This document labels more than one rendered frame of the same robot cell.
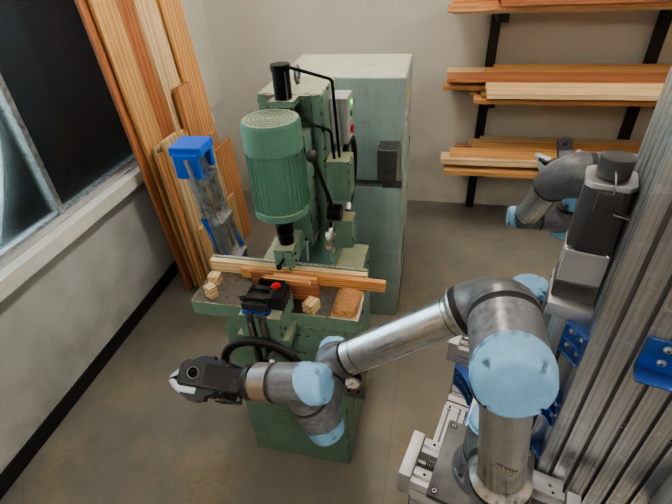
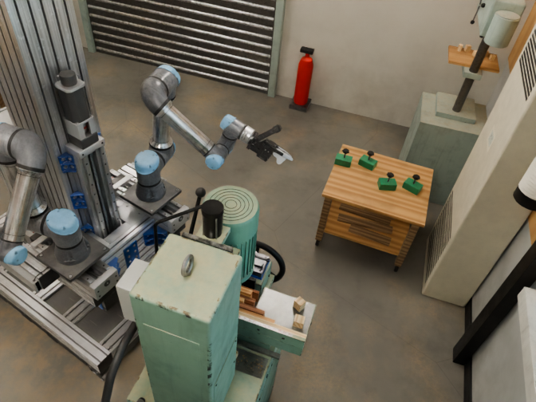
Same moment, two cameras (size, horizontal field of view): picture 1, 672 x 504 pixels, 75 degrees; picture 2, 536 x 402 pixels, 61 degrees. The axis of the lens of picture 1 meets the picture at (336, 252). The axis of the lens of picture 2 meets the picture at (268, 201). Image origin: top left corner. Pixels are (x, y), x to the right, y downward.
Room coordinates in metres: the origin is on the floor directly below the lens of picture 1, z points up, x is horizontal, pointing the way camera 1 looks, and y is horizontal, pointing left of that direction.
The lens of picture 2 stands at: (2.22, 0.28, 2.49)
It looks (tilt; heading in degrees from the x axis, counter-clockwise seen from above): 45 degrees down; 180
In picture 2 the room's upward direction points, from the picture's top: 6 degrees clockwise
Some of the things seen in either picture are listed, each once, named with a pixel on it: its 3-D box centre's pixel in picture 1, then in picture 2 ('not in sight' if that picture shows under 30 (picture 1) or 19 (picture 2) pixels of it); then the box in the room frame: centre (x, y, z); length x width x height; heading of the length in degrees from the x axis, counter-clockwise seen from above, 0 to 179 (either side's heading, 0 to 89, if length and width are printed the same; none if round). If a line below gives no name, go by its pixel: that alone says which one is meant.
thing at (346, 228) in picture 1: (343, 229); not in sight; (1.39, -0.03, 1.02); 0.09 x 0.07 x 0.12; 76
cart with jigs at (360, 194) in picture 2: not in sight; (372, 202); (-0.08, 1.00, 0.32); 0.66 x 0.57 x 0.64; 74
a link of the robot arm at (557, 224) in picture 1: (559, 220); not in sight; (1.22, -0.75, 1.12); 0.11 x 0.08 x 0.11; 76
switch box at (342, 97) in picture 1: (342, 117); (138, 291); (1.53, -0.05, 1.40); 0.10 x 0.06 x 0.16; 166
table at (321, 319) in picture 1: (277, 305); (242, 296); (1.16, 0.22, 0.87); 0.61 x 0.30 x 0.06; 76
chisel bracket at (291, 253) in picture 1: (290, 249); not in sight; (1.27, 0.16, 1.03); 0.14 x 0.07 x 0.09; 166
